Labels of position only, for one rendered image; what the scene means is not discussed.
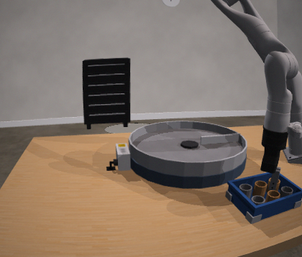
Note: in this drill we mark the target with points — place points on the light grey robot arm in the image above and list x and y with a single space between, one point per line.
280 64

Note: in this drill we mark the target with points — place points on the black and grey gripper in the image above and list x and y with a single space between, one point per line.
276 128

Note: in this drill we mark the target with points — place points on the blue crate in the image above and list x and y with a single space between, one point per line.
255 213

